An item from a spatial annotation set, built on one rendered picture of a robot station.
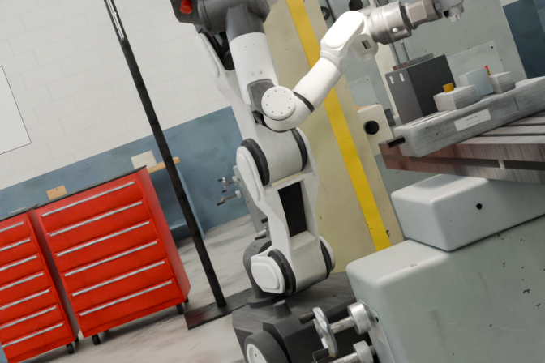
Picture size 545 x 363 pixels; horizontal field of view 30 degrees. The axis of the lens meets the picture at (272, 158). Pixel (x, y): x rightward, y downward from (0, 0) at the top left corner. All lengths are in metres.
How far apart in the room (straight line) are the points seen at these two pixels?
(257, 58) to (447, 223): 0.58
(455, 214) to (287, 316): 0.70
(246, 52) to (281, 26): 1.68
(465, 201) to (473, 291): 0.20
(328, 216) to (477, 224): 1.89
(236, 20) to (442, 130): 0.54
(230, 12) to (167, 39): 8.92
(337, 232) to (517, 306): 1.88
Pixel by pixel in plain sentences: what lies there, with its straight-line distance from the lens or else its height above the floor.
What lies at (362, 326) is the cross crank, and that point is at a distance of 2.32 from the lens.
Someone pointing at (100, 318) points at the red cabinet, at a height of 0.17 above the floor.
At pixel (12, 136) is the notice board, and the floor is 1.69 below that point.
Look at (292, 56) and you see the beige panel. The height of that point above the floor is 1.29.
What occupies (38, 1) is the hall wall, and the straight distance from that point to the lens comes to 11.41.
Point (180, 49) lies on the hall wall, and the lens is 11.32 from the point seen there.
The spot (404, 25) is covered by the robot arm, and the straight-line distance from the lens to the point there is 2.37.
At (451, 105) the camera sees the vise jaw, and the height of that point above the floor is 1.01.
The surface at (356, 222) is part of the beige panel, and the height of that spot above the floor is 0.58.
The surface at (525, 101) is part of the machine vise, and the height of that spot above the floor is 0.96.
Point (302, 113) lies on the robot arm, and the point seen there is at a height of 1.11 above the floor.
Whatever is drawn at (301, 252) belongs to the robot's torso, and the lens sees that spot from 2.91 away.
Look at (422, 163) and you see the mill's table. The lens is 2.65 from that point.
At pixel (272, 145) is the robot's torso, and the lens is 2.80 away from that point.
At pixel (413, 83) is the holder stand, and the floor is 1.07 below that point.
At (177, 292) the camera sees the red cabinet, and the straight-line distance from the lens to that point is 6.78.
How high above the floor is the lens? 1.18
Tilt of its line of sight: 4 degrees down
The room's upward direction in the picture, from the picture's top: 20 degrees counter-clockwise
